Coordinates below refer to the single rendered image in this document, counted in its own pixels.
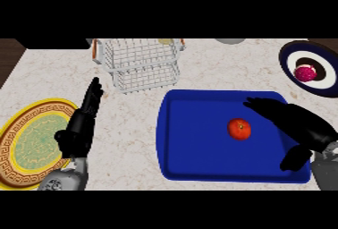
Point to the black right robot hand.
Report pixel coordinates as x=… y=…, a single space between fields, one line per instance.
x=303 y=122

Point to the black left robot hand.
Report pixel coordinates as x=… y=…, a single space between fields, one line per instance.
x=80 y=125

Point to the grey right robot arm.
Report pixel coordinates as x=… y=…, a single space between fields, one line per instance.
x=325 y=167

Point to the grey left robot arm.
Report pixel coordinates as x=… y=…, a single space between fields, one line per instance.
x=65 y=177

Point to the red tomato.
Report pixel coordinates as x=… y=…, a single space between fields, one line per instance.
x=239 y=128

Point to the blue rectangular tray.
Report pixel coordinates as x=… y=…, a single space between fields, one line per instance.
x=229 y=135

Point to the yellow patterned round plate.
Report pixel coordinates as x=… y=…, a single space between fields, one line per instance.
x=33 y=144

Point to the pink frosted cupcake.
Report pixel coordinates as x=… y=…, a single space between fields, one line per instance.
x=306 y=73

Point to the navy and white round plate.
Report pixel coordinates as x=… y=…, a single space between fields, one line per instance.
x=313 y=67

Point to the dark appliance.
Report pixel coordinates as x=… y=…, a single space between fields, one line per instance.
x=56 y=43

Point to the grey round object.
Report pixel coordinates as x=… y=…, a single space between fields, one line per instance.
x=229 y=40

